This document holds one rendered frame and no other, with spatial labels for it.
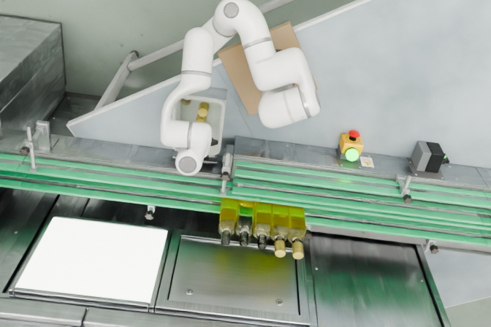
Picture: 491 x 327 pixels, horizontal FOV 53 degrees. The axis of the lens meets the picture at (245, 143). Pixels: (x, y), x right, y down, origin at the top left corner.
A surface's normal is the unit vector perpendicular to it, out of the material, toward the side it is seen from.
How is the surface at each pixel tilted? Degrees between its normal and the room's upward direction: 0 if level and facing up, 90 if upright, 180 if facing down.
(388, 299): 90
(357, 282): 90
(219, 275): 90
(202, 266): 90
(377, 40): 0
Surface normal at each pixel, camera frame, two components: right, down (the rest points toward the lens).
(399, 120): -0.04, 0.54
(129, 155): 0.13, -0.83
